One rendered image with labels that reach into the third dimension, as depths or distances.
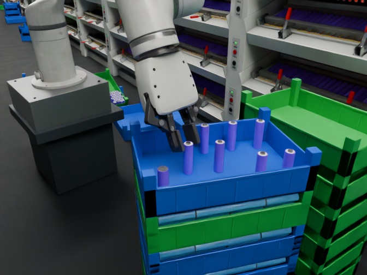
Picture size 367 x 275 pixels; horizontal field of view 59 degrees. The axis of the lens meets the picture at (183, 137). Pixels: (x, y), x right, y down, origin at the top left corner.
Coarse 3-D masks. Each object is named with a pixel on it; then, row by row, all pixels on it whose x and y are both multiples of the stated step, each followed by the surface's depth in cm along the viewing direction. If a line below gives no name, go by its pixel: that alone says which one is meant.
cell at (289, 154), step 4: (288, 152) 56; (292, 152) 56; (284, 156) 57; (288, 156) 56; (292, 156) 56; (284, 160) 57; (288, 160) 57; (292, 160) 57; (284, 164) 57; (288, 164) 57; (292, 164) 57
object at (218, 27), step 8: (176, 24) 158; (184, 24) 152; (192, 24) 146; (200, 24) 140; (208, 24) 135; (216, 24) 132; (224, 24) 129; (208, 32) 139; (216, 32) 134; (224, 32) 129
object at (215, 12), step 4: (204, 8) 143; (208, 8) 141; (200, 12) 144; (204, 12) 143; (212, 12) 137; (216, 12) 135; (220, 12) 134; (224, 12) 132; (228, 12) 131; (212, 16) 136; (216, 16) 135; (220, 16) 133; (224, 16) 132
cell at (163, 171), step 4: (160, 168) 52; (164, 168) 52; (168, 168) 52; (160, 172) 51; (164, 172) 51; (168, 172) 52; (160, 176) 51; (164, 176) 51; (168, 176) 52; (160, 180) 51; (164, 180) 51; (168, 180) 52; (160, 184) 52; (164, 184) 52; (168, 184) 52
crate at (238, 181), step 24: (240, 120) 71; (264, 120) 70; (144, 144) 67; (168, 144) 69; (240, 144) 72; (264, 144) 72; (288, 144) 63; (144, 168) 63; (240, 168) 63; (288, 168) 54; (312, 168) 55; (144, 192) 49; (168, 192) 50; (192, 192) 51; (216, 192) 52; (240, 192) 54; (264, 192) 55; (288, 192) 56
